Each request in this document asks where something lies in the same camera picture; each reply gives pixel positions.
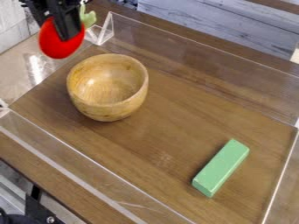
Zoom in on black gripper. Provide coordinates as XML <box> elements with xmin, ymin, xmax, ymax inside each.
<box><xmin>18</xmin><ymin>0</ymin><xmax>86</xmax><ymax>41</ymax></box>

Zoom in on red toy strawberry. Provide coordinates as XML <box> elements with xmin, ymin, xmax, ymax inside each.
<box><xmin>37</xmin><ymin>3</ymin><xmax>98</xmax><ymax>60</ymax></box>

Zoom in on wooden bowl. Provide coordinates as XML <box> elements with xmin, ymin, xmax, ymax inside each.
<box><xmin>66</xmin><ymin>53</ymin><xmax>149</xmax><ymax>122</ymax></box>

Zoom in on clear acrylic tray walls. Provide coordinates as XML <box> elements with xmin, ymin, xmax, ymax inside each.
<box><xmin>0</xmin><ymin>13</ymin><xmax>299</xmax><ymax>224</ymax></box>

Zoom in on green rectangular block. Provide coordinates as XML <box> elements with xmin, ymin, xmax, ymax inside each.
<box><xmin>191</xmin><ymin>139</ymin><xmax>249</xmax><ymax>198</ymax></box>

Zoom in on black clamp under table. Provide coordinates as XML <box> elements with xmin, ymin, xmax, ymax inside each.
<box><xmin>0</xmin><ymin>185</ymin><xmax>65</xmax><ymax>224</ymax></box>

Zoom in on clear acrylic corner bracket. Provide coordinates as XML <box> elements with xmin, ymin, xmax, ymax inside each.
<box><xmin>82</xmin><ymin>11</ymin><xmax>114</xmax><ymax>46</ymax></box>

